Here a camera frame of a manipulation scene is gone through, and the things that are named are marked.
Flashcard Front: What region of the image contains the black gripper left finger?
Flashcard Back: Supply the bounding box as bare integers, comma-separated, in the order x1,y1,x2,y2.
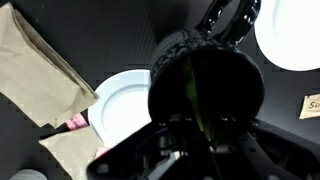
168,113,201,148

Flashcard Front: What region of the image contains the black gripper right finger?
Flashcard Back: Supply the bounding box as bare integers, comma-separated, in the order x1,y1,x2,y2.
209,114,242,148

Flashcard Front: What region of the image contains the green highlighter marker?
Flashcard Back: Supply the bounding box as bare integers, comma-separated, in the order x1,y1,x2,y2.
182,54,215,142

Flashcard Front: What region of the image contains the black speckled mug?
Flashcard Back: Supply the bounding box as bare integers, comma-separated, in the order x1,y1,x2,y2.
147,0,266,143

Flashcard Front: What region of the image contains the white round plate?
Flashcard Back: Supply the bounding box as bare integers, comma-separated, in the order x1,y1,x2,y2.
253,0,320,72
87,68,155,150

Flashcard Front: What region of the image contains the pink sticky note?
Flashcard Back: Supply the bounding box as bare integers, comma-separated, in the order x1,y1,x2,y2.
94,146,110,160
64,112,90,131

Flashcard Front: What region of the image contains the yellow sticky note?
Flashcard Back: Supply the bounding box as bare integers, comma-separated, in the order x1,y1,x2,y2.
298,93,320,121

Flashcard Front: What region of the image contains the brown paper bag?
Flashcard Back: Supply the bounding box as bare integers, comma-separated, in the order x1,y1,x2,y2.
38,125,108,180
0,2,100,130

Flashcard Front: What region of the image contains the white bowl vase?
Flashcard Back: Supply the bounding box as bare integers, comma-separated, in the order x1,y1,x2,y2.
9,168,48,180

